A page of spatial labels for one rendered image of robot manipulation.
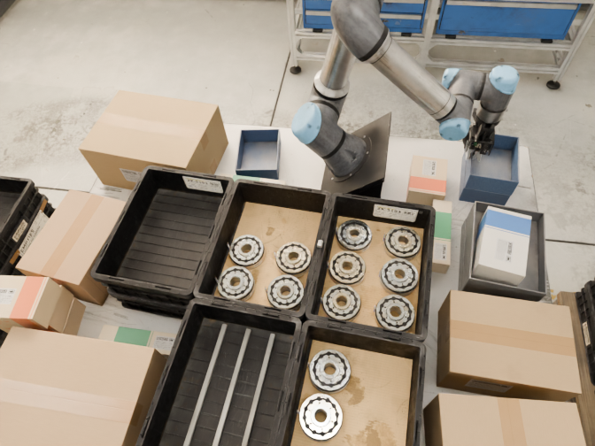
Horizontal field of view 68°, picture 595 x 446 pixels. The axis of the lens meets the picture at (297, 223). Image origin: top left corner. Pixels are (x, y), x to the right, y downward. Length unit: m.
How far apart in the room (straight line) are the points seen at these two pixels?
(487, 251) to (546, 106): 1.98
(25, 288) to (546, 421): 1.33
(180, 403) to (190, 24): 3.07
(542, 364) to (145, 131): 1.38
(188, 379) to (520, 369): 0.82
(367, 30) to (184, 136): 0.75
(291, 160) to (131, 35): 2.40
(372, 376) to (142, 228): 0.82
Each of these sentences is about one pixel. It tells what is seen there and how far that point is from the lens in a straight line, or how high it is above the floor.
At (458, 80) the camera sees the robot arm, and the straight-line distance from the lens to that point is 1.35.
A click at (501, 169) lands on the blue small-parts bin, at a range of 1.67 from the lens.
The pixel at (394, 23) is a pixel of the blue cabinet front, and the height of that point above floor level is 0.38.
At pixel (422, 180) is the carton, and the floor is 0.77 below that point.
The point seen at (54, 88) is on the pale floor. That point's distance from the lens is 3.63.
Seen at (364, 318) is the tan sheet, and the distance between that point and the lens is 1.24.
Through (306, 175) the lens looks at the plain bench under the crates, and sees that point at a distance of 1.65.
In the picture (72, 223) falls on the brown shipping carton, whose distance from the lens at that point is 1.55.
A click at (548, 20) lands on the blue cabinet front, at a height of 0.44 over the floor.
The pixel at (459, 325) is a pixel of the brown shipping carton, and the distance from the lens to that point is 1.24.
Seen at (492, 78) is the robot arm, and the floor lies 1.17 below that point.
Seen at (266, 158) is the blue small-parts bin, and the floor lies 0.70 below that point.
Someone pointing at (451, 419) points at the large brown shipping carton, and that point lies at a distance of 1.13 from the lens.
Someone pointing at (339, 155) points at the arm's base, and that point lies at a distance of 1.44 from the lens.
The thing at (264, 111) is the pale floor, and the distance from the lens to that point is 2.94.
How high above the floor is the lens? 1.98
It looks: 57 degrees down
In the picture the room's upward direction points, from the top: 6 degrees counter-clockwise
